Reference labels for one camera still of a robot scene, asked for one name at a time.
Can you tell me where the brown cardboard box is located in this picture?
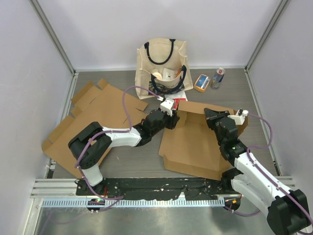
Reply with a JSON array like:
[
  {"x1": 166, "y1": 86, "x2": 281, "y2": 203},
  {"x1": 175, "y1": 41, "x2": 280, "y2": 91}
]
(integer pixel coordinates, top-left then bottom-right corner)
[{"x1": 158, "y1": 101, "x2": 237, "y2": 181}]

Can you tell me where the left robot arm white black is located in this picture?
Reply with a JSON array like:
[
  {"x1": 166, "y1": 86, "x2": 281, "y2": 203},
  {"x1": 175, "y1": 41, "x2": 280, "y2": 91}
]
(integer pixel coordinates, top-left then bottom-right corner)
[{"x1": 68, "y1": 109, "x2": 179, "y2": 195}]

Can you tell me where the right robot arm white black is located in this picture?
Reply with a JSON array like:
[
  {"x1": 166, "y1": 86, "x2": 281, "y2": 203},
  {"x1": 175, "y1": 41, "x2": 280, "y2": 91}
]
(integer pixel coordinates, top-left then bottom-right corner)
[{"x1": 204, "y1": 108, "x2": 313, "y2": 235}]

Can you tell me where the white box in bag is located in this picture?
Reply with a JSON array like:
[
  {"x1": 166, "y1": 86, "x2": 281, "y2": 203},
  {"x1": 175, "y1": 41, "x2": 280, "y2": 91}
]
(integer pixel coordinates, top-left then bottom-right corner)
[{"x1": 162, "y1": 68, "x2": 176, "y2": 81}]

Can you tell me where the white red packet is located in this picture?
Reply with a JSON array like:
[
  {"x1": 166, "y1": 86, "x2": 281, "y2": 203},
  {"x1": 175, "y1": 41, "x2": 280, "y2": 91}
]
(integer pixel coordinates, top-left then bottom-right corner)
[{"x1": 165, "y1": 91, "x2": 188, "y2": 105}]

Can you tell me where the silver blue drink can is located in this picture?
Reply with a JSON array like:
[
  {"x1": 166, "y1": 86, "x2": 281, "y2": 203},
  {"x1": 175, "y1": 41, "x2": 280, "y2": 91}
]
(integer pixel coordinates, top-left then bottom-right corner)
[{"x1": 211, "y1": 68, "x2": 225, "y2": 89}]

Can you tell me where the tape roll in bag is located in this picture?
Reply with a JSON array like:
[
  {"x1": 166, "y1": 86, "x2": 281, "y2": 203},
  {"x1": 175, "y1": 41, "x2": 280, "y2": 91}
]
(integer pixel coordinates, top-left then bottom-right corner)
[{"x1": 151, "y1": 69, "x2": 163, "y2": 80}]

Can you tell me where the beige canvas tote bag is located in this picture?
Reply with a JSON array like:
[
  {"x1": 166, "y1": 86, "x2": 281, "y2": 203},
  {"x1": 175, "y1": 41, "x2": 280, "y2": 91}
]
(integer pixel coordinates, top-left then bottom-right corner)
[{"x1": 134, "y1": 38, "x2": 193, "y2": 99}]

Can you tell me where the flat spare cardboard blank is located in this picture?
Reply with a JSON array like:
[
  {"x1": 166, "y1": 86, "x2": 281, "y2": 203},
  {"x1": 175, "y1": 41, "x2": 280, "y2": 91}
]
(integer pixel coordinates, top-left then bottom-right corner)
[{"x1": 42, "y1": 79, "x2": 148, "y2": 178}]

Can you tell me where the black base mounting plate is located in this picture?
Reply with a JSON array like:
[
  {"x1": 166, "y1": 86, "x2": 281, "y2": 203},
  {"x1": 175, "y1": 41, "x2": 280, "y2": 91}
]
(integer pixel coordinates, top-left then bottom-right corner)
[{"x1": 76, "y1": 177, "x2": 243, "y2": 201}]

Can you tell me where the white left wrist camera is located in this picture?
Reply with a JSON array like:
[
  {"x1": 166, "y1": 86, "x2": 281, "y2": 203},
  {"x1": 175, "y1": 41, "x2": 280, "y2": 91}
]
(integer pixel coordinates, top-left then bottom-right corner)
[{"x1": 157, "y1": 96, "x2": 175, "y2": 116}]

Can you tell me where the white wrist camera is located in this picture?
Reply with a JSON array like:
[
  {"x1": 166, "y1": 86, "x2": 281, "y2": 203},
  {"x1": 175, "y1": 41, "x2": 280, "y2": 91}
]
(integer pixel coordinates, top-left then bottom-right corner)
[
  {"x1": 227, "y1": 109, "x2": 248, "y2": 125},
  {"x1": 157, "y1": 96, "x2": 175, "y2": 116}
]

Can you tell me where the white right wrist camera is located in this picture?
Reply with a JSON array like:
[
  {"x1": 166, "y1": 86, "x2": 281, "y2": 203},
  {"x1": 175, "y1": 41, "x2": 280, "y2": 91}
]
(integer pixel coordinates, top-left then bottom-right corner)
[{"x1": 227, "y1": 109, "x2": 248, "y2": 125}]

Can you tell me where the white slotted cable duct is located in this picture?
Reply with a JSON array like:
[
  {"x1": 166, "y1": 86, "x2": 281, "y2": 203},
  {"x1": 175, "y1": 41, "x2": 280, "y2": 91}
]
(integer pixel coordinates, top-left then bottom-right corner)
[{"x1": 42, "y1": 197, "x2": 225, "y2": 208}]

